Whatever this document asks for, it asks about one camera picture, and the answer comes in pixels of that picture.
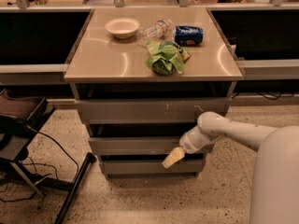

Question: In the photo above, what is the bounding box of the grey drawer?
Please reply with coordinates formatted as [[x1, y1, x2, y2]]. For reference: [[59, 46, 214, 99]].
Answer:
[[99, 159, 205, 175], [75, 98, 231, 124], [89, 136, 179, 156]]

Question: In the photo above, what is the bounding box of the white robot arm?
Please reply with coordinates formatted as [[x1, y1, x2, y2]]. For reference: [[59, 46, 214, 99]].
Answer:
[[163, 112, 299, 224]]

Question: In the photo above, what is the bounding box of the grey bottom drawer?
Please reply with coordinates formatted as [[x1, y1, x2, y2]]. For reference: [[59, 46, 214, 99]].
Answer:
[[99, 159, 205, 175]]

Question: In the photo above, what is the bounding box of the drawer cabinet with steel top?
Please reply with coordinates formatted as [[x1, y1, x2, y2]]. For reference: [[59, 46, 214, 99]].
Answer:
[[64, 7, 242, 178]]

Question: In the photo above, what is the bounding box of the grey top drawer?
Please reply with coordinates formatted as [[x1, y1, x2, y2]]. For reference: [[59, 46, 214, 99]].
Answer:
[[75, 98, 231, 124]]

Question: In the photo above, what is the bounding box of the black floor bar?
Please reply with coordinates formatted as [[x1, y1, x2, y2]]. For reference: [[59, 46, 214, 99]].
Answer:
[[54, 152, 96, 224]]

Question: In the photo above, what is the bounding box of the green chip bag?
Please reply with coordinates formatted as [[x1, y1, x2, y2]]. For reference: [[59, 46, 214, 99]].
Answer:
[[145, 40, 191, 76]]

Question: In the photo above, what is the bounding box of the blue soda can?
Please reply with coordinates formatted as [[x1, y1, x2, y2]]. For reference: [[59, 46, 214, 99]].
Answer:
[[175, 26, 204, 46]]

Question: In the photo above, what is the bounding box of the clear plastic water bottle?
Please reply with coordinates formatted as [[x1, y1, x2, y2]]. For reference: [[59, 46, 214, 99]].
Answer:
[[136, 20, 172, 46]]

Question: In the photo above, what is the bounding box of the white bowl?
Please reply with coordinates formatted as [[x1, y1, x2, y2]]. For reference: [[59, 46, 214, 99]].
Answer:
[[105, 18, 140, 39]]

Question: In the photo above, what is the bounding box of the black rolling cart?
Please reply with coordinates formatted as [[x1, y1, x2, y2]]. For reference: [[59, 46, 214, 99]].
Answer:
[[0, 90, 55, 198]]

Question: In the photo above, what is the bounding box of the left counter bench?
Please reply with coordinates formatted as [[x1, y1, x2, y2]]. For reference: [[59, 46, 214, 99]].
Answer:
[[0, 7, 93, 75]]

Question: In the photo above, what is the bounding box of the black cable on floor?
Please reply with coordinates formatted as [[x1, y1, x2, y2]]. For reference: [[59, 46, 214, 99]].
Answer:
[[0, 124, 80, 203]]

